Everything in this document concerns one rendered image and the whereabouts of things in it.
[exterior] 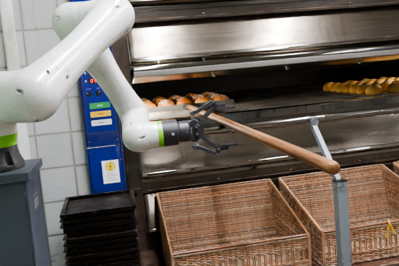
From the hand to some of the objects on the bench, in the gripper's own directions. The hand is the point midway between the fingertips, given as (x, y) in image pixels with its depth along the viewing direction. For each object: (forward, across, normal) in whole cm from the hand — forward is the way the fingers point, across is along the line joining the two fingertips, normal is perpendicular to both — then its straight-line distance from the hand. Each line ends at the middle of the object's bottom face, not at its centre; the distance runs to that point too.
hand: (233, 125), depth 184 cm
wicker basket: (+1, +61, -28) cm, 67 cm away
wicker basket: (+61, +61, -26) cm, 90 cm away
